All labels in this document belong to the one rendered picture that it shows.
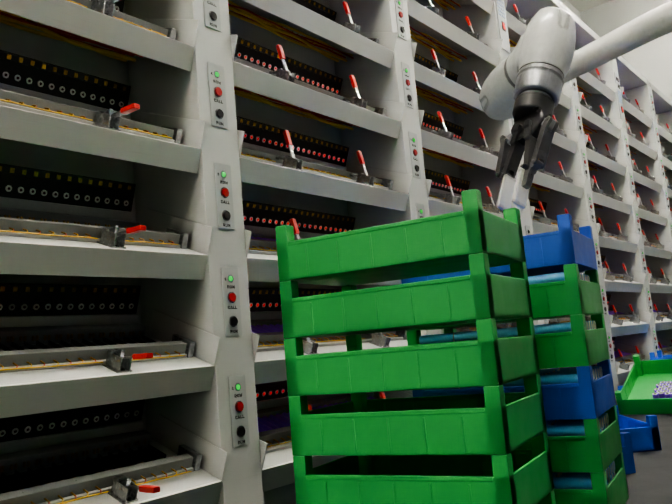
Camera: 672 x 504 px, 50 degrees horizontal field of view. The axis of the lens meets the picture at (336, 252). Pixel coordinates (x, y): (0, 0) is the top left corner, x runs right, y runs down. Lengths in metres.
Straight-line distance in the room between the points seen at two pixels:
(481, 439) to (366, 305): 0.22
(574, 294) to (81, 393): 0.76
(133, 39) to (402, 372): 0.73
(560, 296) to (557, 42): 0.54
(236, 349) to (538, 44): 0.82
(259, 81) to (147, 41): 0.28
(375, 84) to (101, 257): 1.05
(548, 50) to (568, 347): 0.60
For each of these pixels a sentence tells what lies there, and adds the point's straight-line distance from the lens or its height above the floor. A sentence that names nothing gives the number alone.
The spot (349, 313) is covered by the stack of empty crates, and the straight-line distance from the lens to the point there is 0.96.
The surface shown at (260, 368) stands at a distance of 1.35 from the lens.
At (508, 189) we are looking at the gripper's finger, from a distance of 1.38.
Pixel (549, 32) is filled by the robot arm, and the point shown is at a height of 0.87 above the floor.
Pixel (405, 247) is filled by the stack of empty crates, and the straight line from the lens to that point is 0.92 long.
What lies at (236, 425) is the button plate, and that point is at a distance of 1.30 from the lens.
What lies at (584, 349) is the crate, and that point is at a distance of 1.18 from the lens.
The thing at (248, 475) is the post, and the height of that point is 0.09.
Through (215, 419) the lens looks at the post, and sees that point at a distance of 1.28.
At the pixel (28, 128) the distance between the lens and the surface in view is 1.14.
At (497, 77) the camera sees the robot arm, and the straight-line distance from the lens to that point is 1.60.
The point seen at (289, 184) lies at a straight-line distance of 1.49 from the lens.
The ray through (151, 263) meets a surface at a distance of 1.21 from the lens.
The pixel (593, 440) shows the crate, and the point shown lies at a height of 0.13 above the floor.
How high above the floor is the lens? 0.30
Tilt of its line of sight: 8 degrees up
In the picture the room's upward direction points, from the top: 5 degrees counter-clockwise
